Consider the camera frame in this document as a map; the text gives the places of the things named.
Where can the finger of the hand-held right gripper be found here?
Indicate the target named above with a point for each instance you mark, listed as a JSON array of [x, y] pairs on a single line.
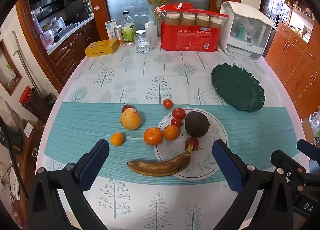
[[303, 145], [282, 160]]

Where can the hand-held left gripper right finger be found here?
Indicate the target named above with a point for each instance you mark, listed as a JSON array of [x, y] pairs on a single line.
[[226, 167]]

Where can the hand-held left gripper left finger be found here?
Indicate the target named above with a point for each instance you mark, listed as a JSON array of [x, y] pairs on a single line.
[[93, 165]]

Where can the small orange tangerine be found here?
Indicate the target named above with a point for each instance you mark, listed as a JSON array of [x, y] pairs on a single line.
[[117, 139]]

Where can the small red apple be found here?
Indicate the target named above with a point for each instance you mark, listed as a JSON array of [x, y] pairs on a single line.
[[127, 107], [192, 142]]

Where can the dark brown avocado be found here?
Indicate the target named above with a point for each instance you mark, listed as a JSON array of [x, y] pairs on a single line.
[[197, 123]]

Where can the large yellow citrus fruit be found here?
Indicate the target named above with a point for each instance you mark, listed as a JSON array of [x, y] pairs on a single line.
[[130, 120]]

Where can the medium orange tangerine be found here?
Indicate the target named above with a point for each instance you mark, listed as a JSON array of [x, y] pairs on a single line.
[[171, 132]]

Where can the large orange tangerine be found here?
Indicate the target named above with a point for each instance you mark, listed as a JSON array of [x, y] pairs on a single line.
[[153, 136]]

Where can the overripe brown banana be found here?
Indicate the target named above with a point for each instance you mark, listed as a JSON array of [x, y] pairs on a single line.
[[160, 167]]

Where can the red cherry tomato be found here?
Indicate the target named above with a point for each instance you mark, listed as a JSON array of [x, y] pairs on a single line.
[[178, 113], [167, 103], [175, 122]]

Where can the dark green scalloped plate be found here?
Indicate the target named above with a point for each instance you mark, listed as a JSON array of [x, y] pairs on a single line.
[[237, 87]]

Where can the clear plastic bag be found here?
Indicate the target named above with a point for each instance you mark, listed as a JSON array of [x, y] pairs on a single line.
[[315, 121]]

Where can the tree print tablecloth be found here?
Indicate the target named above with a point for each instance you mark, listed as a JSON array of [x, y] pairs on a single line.
[[150, 85]]

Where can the wooden kitchen counter cabinet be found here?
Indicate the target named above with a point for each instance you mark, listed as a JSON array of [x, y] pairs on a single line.
[[65, 55]]

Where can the white countertop appliance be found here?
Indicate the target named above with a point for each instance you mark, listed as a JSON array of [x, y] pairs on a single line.
[[240, 45]]

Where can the yellow tin box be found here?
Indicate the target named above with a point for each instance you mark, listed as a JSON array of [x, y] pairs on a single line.
[[100, 46]]

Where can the clear glass tumbler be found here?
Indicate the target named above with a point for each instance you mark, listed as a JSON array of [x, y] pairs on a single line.
[[143, 44]]

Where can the small metal can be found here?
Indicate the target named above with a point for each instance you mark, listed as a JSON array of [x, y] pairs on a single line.
[[118, 34]]

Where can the red paper cup bag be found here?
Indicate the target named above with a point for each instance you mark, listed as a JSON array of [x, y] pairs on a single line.
[[187, 37]]

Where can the blue white carton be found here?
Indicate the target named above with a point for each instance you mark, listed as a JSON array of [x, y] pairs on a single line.
[[110, 29]]

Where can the clear bottle green label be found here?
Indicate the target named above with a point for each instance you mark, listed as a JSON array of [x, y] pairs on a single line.
[[128, 30]]

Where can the white squeeze bottle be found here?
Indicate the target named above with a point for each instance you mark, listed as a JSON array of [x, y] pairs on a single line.
[[151, 30]]

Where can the wooden wall cabinets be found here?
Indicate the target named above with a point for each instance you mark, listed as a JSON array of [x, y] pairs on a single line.
[[287, 57]]

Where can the wooden picture frame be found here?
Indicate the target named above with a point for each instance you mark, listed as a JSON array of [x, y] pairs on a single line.
[[3, 75]]

